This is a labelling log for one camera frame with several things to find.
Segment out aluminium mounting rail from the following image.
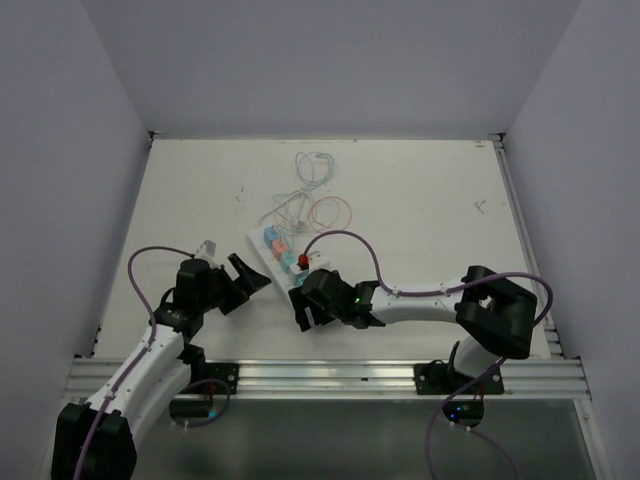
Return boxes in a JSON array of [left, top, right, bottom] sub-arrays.
[[64, 357, 594, 401]]

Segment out thin coloured charger cables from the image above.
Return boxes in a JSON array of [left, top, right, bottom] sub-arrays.
[[257, 149, 359, 239]]

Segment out salmon pink plug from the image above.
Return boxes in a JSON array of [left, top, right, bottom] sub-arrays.
[[271, 238, 288, 260]]

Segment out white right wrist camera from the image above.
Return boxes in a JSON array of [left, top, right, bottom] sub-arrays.
[[297, 251, 331, 273]]

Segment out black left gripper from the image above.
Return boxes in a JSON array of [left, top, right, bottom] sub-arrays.
[[197, 253, 270, 314]]

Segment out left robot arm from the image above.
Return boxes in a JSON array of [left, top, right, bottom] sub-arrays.
[[50, 254, 271, 479]]

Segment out light blue plug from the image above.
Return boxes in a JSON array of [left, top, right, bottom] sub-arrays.
[[263, 226, 280, 245]]

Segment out white power strip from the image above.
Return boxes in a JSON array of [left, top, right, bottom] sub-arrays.
[[247, 226, 299, 300]]

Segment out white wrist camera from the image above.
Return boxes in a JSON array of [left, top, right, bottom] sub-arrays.
[[193, 240, 216, 262], [297, 251, 331, 273]]

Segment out teal plug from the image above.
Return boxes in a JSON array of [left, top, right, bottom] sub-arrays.
[[280, 251, 298, 272]]

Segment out white plug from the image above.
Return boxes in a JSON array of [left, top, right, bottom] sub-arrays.
[[289, 264, 309, 287]]

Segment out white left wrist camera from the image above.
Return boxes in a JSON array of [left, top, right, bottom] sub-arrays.
[[193, 240, 216, 262]]

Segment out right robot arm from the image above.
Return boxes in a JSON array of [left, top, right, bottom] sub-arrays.
[[288, 266, 537, 395]]

